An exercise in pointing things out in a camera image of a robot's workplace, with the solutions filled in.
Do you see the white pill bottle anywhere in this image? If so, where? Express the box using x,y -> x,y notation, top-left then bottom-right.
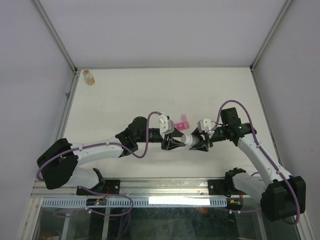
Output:
181,134 -> 200,147

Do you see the pink weekly pill organizer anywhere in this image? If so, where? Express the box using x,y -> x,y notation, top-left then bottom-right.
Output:
174,114 -> 190,131

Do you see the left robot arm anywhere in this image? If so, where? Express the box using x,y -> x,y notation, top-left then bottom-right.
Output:
36,111 -> 185,195

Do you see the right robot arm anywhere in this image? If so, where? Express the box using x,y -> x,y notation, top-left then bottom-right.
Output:
182,107 -> 306,222

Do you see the small amber bottle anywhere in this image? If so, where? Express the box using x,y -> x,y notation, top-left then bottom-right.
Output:
83,69 -> 95,86

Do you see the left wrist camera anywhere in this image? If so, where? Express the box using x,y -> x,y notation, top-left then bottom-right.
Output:
158,113 -> 175,138

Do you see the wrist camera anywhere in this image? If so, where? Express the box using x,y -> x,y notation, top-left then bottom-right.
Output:
197,118 -> 214,134
158,113 -> 175,138

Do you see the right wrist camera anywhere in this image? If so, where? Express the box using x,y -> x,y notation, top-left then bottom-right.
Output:
197,118 -> 214,134

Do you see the aluminium mounting rail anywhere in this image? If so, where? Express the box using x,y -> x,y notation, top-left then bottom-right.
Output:
32,176 -> 301,201

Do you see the right aluminium frame post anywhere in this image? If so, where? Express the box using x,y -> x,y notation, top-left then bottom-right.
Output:
249,0 -> 294,71

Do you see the aluminium frame post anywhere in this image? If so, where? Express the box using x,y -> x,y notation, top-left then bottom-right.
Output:
249,0 -> 294,71
31,0 -> 77,73

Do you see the slotted cable duct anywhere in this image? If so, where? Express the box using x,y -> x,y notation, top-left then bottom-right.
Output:
41,196 -> 227,209

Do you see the left aluminium frame post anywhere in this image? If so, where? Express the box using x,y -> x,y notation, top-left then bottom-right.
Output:
31,0 -> 77,73

